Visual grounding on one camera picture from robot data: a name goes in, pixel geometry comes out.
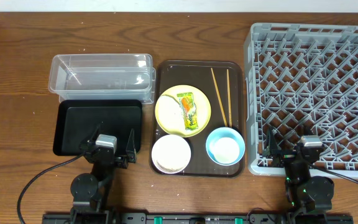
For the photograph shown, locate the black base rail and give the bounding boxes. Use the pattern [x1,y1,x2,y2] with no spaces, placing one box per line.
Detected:
[41,212,354,224]

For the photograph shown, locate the green orange snack wrapper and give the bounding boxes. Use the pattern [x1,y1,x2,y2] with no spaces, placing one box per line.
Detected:
[177,92,198,130]

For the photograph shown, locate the light blue bowl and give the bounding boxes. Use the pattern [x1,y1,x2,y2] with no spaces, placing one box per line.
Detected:
[206,127,246,166]

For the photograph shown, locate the white napkin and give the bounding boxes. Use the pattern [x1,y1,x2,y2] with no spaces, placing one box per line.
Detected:
[157,96,185,133]

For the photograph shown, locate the grey dishwasher rack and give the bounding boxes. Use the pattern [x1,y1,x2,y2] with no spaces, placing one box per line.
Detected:
[244,23,358,179]

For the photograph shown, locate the clear plastic bin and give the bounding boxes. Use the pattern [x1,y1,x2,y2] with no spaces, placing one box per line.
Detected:
[48,54,157,104]

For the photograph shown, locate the left black cable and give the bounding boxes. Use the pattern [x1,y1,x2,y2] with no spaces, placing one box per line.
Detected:
[16,151,88,224]

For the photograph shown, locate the yellow plate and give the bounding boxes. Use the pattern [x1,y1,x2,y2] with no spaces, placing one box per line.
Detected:
[155,85,211,138]

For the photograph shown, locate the left wooden chopstick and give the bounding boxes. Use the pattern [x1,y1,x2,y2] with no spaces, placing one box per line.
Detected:
[210,67,227,127]

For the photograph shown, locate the pink white bowl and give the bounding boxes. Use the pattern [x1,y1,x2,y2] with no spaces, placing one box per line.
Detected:
[151,134,191,174]

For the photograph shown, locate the black plastic tray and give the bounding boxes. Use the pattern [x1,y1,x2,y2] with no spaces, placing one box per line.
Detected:
[53,100,142,156]

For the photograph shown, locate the white cup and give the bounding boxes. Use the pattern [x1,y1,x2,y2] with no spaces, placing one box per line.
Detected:
[211,137,240,164]

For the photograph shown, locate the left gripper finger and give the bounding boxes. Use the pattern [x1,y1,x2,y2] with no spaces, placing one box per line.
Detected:
[87,124,100,144]
[126,129,136,163]

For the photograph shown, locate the right wooden chopstick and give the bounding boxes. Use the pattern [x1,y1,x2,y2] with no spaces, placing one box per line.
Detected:
[226,69,232,128]

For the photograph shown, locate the wooden chopstick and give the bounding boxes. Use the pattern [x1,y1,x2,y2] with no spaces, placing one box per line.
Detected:
[226,69,232,128]
[210,67,227,127]

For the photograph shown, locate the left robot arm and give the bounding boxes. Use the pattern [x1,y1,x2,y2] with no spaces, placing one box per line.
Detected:
[67,126,137,224]

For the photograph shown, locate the brown serving tray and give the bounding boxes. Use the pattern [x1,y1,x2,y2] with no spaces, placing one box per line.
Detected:
[156,60,245,178]

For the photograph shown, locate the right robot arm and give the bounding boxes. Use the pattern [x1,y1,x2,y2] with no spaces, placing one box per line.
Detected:
[263,128,334,223]

